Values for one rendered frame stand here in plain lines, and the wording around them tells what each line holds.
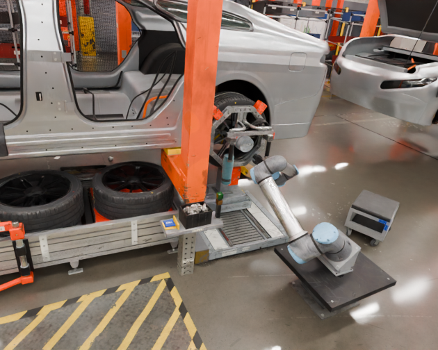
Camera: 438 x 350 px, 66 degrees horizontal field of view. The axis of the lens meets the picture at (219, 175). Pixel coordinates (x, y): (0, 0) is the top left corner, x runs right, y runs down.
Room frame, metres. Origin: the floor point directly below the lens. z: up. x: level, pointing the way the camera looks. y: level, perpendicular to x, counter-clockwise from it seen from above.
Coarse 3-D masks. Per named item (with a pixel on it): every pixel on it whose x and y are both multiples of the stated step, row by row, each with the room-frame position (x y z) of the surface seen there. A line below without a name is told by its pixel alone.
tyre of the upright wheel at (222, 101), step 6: (222, 96) 2.83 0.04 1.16; (228, 96) 2.81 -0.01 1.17; (234, 96) 2.81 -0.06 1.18; (240, 96) 2.85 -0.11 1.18; (216, 102) 2.75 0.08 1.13; (222, 102) 2.72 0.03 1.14; (228, 102) 2.73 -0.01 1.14; (234, 102) 2.76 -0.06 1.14; (240, 102) 2.78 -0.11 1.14; (246, 102) 2.81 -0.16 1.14; (252, 102) 2.84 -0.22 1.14; (222, 108) 2.71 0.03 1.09; (210, 156) 2.68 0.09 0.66; (210, 162) 2.69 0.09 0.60; (216, 162) 2.71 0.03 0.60
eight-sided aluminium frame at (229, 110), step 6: (228, 108) 2.66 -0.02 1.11; (234, 108) 2.67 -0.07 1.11; (240, 108) 2.69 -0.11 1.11; (246, 108) 2.72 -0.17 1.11; (252, 108) 2.74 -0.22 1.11; (228, 114) 2.65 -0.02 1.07; (252, 114) 2.80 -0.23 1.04; (258, 114) 2.77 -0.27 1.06; (216, 120) 2.62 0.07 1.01; (222, 120) 2.62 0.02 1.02; (216, 126) 2.60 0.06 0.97; (258, 138) 2.85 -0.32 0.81; (210, 144) 2.58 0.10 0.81; (258, 144) 2.84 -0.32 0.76; (210, 150) 2.58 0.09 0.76; (252, 150) 2.82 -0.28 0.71; (258, 150) 2.80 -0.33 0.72; (216, 156) 2.61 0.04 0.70; (246, 156) 2.80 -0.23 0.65; (222, 162) 2.64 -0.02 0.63; (234, 162) 2.70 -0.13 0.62; (240, 162) 2.72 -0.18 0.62; (246, 162) 2.75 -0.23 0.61
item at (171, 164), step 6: (162, 150) 2.67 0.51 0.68; (162, 156) 2.67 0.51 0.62; (168, 156) 2.55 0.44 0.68; (174, 156) 2.57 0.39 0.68; (180, 156) 2.31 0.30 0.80; (162, 162) 2.66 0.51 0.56; (168, 162) 2.50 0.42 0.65; (174, 162) 2.44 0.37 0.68; (168, 168) 2.49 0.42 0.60; (174, 168) 2.36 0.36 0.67; (168, 174) 2.49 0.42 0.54; (174, 174) 2.36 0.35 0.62; (174, 180) 2.35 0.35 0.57
